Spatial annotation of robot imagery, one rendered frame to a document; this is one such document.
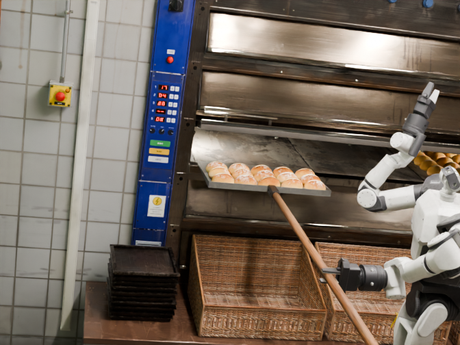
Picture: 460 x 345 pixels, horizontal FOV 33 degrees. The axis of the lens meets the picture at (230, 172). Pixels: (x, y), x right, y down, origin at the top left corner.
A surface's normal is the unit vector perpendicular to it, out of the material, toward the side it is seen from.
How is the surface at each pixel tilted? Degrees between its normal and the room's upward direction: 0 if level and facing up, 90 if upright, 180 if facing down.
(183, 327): 0
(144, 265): 0
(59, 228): 90
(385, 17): 90
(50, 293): 90
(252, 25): 69
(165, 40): 90
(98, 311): 0
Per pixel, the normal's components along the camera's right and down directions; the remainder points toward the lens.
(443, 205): 0.14, -0.94
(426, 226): -0.73, 0.02
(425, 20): 0.15, 0.32
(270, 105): 0.20, -0.04
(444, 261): -0.23, 0.04
